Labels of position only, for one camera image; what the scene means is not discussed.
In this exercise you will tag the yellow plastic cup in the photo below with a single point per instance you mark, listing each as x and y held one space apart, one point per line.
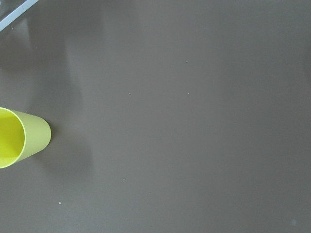
21 136

